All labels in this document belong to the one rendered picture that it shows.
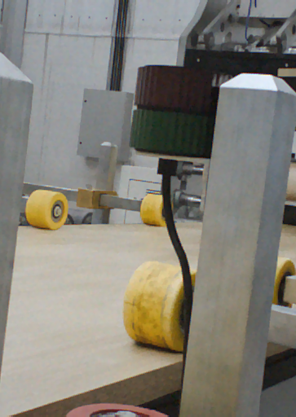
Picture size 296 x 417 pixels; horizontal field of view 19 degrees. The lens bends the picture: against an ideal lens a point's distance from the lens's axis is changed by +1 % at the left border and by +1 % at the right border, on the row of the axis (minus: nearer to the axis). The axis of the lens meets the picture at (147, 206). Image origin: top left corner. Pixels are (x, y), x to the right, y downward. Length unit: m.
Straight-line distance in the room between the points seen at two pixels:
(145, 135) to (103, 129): 10.02
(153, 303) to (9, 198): 0.54
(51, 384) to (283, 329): 0.22
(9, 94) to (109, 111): 10.22
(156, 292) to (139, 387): 0.11
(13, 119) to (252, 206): 0.23
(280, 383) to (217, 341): 0.74
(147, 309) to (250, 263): 0.35
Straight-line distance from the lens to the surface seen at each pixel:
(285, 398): 1.27
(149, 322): 0.84
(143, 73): 0.52
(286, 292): 1.07
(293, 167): 2.98
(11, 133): 0.30
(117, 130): 10.43
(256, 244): 0.50
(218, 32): 3.25
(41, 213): 1.85
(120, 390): 0.74
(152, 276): 0.85
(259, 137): 0.50
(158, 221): 2.27
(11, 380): 0.71
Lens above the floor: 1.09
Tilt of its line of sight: 3 degrees down
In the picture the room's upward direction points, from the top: 7 degrees clockwise
